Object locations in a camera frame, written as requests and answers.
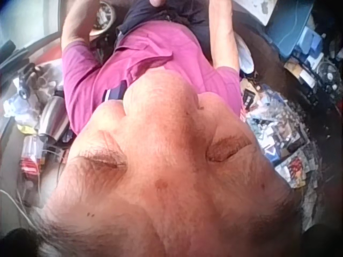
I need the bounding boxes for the red packets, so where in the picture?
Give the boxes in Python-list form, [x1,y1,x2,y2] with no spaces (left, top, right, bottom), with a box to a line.
[20,135,47,175]

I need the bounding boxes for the white cable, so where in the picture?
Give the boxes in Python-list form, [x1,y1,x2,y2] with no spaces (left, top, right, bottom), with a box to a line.
[0,148,68,216]

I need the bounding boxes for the round tan bowl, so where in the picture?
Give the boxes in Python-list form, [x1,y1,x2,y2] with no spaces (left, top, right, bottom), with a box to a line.
[88,1,117,39]

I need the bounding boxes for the stainless steel jug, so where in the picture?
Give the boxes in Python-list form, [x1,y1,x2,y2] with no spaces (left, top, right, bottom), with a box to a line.
[38,95,72,143]

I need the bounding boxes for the heap of printed packets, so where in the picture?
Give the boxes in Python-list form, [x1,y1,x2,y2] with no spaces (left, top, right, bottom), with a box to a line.
[240,79,320,189]

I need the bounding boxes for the white paper sheet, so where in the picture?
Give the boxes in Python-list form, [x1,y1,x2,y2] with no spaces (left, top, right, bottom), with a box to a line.
[240,0,282,27]

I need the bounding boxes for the blue plastic box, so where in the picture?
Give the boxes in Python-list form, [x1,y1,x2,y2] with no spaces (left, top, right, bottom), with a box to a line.
[267,4,315,57]

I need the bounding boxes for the person's legs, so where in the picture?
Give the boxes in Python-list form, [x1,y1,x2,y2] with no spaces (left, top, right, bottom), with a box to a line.
[117,0,215,59]

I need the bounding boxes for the small black fan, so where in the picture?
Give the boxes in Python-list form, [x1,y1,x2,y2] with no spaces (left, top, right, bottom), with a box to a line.
[318,61,341,84]

